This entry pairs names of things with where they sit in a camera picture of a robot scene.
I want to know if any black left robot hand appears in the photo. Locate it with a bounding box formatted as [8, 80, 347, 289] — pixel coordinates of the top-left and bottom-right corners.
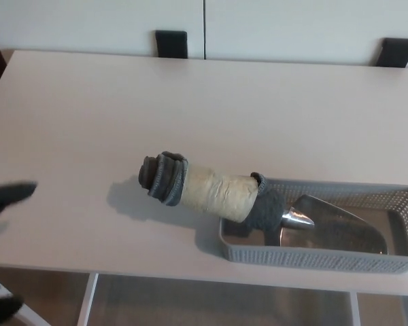
[0, 179, 39, 322]

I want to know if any metal shovel with handle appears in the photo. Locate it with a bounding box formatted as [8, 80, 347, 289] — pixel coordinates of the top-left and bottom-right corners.
[137, 151, 389, 256]

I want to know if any white desk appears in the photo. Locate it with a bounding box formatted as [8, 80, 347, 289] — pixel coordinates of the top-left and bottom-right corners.
[0, 50, 408, 326]

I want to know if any grey perforated plastic basket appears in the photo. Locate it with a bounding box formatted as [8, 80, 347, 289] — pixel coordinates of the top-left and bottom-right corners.
[218, 179, 408, 276]

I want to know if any white cabinet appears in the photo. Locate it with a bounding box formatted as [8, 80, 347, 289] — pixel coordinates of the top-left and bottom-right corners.
[0, 0, 408, 69]

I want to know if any black cabinet handle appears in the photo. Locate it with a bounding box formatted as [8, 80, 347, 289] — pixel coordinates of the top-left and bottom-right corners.
[154, 29, 189, 60]
[377, 37, 408, 68]

